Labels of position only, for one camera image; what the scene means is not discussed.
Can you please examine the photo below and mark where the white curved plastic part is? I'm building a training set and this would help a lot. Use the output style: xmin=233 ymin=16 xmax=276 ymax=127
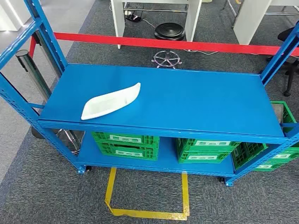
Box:
xmin=81 ymin=82 xmax=141 ymax=121

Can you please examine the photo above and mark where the blue metal shelf rack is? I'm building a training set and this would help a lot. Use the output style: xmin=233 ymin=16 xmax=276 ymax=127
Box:
xmin=0 ymin=0 xmax=299 ymax=188

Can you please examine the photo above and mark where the red barrier belt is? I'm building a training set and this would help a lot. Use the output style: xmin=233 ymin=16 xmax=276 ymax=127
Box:
xmin=28 ymin=32 xmax=299 ymax=59

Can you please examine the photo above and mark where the black round stool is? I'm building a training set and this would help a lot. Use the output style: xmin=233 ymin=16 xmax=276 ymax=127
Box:
xmin=151 ymin=22 xmax=186 ymax=69

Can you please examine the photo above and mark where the black router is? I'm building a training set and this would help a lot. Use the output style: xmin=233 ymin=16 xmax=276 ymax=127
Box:
xmin=125 ymin=11 xmax=143 ymax=23

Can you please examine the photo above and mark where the yellow floor tape outline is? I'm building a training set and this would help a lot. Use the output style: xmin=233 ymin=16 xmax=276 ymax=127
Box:
xmin=104 ymin=167 xmax=190 ymax=221

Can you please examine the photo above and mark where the white panel-leg desk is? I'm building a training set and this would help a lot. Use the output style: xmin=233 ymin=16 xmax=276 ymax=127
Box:
xmin=109 ymin=0 xmax=202 ymax=49
xmin=223 ymin=0 xmax=299 ymax=46

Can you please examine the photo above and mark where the grey flat panel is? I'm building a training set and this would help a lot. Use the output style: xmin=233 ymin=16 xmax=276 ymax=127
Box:
xmin=272 ymin=103 xmax=284 ymax=123

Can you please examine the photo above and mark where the black office chair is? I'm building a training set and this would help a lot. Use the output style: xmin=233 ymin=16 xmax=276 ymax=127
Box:
xmin=267 ymin=26 xmax=299 ymax=97

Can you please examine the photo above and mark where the white cable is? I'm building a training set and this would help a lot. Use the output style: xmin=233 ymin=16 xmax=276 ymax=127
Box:
xmin=141 ymin=18 xmax=156 ymax=29
xmin=183 ymin=48 xmax=219 ymax=56

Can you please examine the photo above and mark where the chrome stanchion post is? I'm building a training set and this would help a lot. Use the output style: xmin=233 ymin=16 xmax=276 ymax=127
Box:
xmin=15 ymin=49 xmax=85 ymax=154
xmin=32 ymin=31 xmax=63 ymax=78

